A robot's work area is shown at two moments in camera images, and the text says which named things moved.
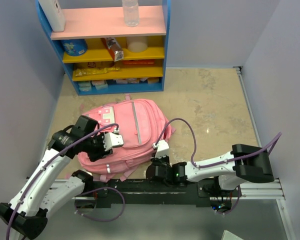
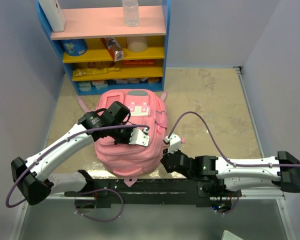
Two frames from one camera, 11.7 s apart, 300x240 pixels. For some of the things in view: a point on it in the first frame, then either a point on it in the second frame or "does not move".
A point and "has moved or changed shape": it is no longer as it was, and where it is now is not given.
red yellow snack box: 91,64 does not move
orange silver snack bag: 114,46 does not move
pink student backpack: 142,124 has moved or changed shape
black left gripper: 101,153 → 127,140
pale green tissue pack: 85,86 does not move
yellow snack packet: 84,72 does not move
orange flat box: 138,62 does not move
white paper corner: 228,235 does not move
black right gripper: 155,160 → 163,161
